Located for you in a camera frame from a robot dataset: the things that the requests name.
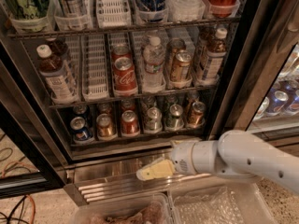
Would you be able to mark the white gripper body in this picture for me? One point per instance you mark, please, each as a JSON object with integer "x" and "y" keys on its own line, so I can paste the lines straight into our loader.
{"x": 183, "y": 158}

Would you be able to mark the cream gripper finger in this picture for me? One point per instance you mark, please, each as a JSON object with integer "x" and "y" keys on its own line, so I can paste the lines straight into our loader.
{"x": 176, "y": 143}
{"x": 157, "y": 169}

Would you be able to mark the red coke can bottom shelf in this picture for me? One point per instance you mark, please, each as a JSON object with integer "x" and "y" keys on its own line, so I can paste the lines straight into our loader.
{"x": 129, "y": 123}

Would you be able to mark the red coke can shelf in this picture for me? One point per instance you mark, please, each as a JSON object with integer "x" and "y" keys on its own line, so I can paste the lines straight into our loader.
{"x": 124, "y": 77}
{"x": 129, "y": 123}

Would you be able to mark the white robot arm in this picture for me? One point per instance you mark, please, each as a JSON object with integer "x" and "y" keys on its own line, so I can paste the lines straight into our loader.
{"x": 237, "y": 155}

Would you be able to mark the green soda can front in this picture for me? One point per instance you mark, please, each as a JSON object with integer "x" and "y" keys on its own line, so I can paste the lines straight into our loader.
{"x": 174, "y": 120}

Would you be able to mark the green soda can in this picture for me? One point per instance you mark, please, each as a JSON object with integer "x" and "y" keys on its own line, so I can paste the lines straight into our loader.
{"x": 174, "y": 120}
{"x": 170, "y": 100}

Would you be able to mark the white green can front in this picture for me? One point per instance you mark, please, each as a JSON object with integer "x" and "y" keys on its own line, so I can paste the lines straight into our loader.
{"x": 153, "y": 120}

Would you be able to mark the white green can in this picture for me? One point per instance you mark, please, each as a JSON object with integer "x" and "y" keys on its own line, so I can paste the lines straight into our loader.
{"x": 148, "y": 102}
{"x": 153, "y": 120}

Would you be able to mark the gold soda can front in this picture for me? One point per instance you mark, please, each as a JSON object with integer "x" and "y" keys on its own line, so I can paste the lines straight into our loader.
{"x": 196, "y": 114}

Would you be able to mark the gold soda can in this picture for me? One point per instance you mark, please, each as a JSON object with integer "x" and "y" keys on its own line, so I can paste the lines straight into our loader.
{"x": 196, "y": 114}
{"x": 191, "y": 96}

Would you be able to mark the green soda can behind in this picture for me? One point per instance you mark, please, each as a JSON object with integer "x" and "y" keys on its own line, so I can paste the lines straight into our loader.
{"x": 170, "y": 100}

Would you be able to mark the gold soda can behind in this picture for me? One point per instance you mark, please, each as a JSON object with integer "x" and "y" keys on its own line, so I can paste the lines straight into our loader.
{"x": 191, "y": 96}

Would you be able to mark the white green can behind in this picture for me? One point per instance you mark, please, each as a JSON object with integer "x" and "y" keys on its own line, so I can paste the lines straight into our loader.
{"x": 148, "y": 102}

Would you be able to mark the orange soda can front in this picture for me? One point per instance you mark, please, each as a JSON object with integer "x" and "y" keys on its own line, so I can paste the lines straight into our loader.
{"x": 105, "y": 127}

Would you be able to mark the orange soda can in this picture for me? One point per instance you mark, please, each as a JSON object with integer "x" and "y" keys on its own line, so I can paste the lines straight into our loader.
{"x": 105, "y": 127}
{"x": 105, "y": 108}

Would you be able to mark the gold can middle front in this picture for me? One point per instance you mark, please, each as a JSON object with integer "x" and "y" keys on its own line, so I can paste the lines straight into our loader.
{"x": 181, "y": 66}

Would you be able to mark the orange soda can behind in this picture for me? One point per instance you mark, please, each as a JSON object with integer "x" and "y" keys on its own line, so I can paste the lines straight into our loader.
{"x": 105, "y": 108}

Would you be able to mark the red coke can middle shelf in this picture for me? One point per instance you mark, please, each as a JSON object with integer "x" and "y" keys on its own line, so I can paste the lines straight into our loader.
{"x": 124, "y": 77}

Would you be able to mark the blue pepsi can front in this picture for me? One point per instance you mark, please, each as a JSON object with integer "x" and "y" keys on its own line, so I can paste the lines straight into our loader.
{"x": 80, "y": 130}

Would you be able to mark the right fridge glass door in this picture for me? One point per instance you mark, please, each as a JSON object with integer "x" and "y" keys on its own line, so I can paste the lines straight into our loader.
{"x": 266, "y": 38}

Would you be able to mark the gold can middle behind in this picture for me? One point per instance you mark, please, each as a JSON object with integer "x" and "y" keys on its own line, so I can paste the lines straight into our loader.
{"x": 174, "y": 45}

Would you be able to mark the blue pepsi can behind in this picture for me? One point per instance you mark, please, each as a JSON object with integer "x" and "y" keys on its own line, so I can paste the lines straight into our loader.
{"x": 82, "y": 111}

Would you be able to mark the red coke can middle behind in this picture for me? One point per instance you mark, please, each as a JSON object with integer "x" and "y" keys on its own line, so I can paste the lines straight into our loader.
{"x": 120, "y": 50}

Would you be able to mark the empty white shelf tray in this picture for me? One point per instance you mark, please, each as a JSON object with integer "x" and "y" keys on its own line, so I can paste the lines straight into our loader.
{"x": 94, "y": 68}

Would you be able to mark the blue can behind right door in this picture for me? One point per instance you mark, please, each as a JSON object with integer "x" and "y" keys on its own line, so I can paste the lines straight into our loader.
{"x": 277, "y": 99}

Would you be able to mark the clear bottle top shelf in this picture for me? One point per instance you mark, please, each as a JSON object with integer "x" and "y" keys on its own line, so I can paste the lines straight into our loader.
{"x": 186, "y": 10}

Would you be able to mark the green can top shelf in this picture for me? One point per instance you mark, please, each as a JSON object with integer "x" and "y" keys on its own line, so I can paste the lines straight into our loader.
{"x": 28, "y": 9}

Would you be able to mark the clear bin with snacks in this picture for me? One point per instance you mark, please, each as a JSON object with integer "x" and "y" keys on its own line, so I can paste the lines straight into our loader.
{"x": 144, "y": 209}

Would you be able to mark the clear bin with bubble wrap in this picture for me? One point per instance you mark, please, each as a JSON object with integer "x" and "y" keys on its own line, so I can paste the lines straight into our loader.
{"x": 212, "y": 200}

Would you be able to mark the tea bottle right front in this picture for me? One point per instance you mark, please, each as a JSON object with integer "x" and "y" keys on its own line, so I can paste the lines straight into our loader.
{"x": 212, "y": 57}

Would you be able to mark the tea bottle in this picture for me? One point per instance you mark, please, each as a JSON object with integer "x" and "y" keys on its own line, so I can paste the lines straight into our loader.
{"x": 60, "y": 48}
{"x": 205, "y": 33}
{"x": 212, "y": 57}
{"x": 57, "y": 75}

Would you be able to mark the clear water bottle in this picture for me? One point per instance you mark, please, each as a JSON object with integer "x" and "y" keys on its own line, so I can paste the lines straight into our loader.
{"x": 153, "y": 56}

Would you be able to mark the tea bottle right behind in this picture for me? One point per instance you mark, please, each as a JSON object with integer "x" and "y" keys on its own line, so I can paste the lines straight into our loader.
{"x": 205, "y": 33}

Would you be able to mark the tea bottle left front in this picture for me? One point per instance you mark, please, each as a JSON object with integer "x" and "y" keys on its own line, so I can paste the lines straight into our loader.
{"x": 57, "y": 75}

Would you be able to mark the empty white top tray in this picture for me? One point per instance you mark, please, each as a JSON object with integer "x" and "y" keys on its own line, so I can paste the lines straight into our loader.
{"x": 113, "y": 13}

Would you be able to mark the tea bottle left behind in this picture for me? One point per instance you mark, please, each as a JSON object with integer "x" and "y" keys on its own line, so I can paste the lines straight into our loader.
{"x": 60, "y": 48}

